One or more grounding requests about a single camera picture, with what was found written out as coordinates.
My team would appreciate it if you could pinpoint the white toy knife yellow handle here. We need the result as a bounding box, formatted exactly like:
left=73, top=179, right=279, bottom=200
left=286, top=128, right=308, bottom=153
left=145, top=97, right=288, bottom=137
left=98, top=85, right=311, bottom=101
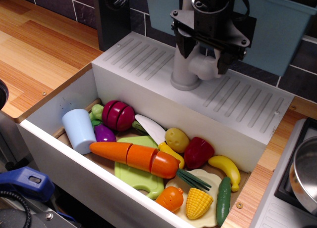
left=135, top=114, right=185, bottom=169

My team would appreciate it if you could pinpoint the silver metal pot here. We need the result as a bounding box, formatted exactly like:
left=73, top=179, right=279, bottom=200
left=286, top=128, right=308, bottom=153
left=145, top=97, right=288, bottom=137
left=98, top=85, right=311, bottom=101
left=289, top=137, right=317, bottom=216

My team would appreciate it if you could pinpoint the large orange toy carrot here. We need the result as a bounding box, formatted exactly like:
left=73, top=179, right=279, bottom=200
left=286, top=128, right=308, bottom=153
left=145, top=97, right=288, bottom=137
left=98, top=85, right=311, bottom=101
left=90, top=142, right=211, bottom=191

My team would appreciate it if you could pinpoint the black camera lens edge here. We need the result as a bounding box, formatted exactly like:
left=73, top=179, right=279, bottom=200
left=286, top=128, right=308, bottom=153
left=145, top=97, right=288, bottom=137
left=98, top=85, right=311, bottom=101
left=0, top=80, right=9, bottom=109

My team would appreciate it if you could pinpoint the black toy stove top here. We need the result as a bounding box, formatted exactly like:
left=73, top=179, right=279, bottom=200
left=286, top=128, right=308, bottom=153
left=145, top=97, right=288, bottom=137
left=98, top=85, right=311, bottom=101
left=275, top=118, right=317, bottom=216

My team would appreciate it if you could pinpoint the cream toy plate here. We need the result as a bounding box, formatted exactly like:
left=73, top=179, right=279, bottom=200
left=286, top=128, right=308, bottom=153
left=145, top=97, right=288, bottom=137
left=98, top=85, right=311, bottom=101
left=165, top=169, right=222, bottom=228

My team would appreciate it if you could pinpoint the black braided cable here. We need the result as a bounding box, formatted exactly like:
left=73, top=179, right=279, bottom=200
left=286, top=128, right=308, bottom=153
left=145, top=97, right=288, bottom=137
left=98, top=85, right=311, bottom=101
left=0, top=190, right=31, bottom=228

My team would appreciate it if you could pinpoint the yellow toy banana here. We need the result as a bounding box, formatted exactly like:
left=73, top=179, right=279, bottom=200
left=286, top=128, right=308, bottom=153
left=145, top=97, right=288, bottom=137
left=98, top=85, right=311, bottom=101
left=208, top=155, right=241, bottom=192

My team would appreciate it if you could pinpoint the purple sliced toy onion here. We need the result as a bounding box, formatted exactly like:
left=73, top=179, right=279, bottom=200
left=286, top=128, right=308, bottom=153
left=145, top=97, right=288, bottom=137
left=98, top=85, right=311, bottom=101
left=102, top=100, right=135, bottom=132

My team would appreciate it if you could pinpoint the light blue plastic cup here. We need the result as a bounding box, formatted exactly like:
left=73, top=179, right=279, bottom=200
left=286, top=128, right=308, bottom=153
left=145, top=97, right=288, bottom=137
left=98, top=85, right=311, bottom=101
left=62, top=109, right=97, bottom=155

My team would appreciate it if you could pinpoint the purple toy eggplant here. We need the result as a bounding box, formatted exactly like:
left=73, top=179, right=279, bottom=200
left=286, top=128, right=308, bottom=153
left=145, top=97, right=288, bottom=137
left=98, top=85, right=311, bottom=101
left=94, top=124, right=116, bottom=142

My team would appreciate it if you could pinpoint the grey toy faucet column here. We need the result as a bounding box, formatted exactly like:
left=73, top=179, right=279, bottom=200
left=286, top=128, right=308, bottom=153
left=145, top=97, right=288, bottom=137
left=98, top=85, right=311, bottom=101
left=170, top=0, right=201, bottom=91

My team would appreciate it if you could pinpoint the red toy bell pepper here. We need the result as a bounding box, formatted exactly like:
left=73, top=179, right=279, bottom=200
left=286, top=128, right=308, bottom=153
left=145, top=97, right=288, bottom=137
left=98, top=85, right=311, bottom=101
left=184, top=137, right=215, bottom=169

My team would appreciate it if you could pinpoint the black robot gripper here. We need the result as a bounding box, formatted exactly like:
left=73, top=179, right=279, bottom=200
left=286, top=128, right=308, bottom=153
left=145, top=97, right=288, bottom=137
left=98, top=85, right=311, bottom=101
left=170, top=0, right=251, bottom=74

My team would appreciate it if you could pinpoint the yellow toy corn cob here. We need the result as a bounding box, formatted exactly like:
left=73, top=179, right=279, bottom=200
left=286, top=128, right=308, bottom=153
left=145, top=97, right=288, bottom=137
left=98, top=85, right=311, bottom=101
left=186, top=188, right=213, bottom=220

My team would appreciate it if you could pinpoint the green toy cutting board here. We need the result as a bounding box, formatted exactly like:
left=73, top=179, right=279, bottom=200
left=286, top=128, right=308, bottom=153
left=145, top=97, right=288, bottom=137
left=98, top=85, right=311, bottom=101
left=114, top=136, right=164, bottom=200

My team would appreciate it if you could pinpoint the small orange toy fruit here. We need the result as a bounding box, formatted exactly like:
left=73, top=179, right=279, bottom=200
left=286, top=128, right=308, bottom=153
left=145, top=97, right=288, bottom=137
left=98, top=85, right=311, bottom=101
left=156, top=186, right=184, bottom=212

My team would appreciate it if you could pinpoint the teal plastic bin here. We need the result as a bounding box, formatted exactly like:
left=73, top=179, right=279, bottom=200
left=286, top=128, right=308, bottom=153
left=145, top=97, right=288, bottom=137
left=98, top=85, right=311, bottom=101
left=147, top=0, right=317, bottom=76

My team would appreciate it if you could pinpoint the dark grey vertical post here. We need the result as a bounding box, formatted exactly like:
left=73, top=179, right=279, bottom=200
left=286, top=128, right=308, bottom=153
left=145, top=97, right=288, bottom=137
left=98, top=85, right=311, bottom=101
left=94, top=0, right=131, bottom=51

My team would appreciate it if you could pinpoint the green toy cucumber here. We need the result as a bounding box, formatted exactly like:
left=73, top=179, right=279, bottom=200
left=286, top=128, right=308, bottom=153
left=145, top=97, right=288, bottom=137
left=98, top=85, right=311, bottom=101
left=216, top=177, right=231, bottom=227

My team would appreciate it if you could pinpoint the light green toy vegetable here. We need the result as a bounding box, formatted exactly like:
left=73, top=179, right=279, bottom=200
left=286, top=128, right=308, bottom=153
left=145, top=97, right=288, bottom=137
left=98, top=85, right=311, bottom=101
left=89, top=104, right=104, bottom=126

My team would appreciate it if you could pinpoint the yellow toy potato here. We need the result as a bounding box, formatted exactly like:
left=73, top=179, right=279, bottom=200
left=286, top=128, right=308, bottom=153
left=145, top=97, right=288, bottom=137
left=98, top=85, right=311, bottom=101
left=165, top=128, right=190, bottom=153

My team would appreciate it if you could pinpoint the blue clamp handle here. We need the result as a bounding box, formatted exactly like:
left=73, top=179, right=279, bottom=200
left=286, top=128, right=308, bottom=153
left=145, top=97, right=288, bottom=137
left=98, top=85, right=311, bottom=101
left=0, top=167, right=55, bottom=202

